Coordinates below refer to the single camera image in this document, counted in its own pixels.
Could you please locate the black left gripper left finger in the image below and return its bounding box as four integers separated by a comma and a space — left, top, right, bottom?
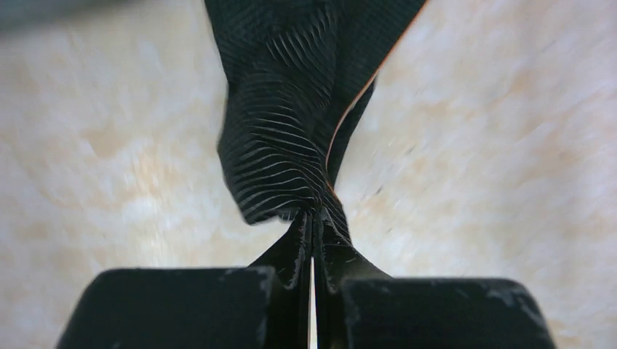
57, 214, 311, 348

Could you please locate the black striped garment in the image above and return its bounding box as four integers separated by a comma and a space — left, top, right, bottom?
205, 0, 423, 238

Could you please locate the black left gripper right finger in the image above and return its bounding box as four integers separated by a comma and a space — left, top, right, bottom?
312, 218, 556, 348

